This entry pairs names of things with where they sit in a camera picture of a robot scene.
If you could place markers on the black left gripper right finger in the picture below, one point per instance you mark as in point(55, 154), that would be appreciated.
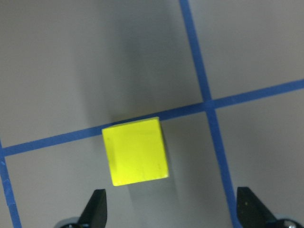
point(251, 212)

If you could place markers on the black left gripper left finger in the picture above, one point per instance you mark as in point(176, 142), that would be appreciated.
point(95, 212)

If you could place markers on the yellow block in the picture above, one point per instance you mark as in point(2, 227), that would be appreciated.
point(136, 151)

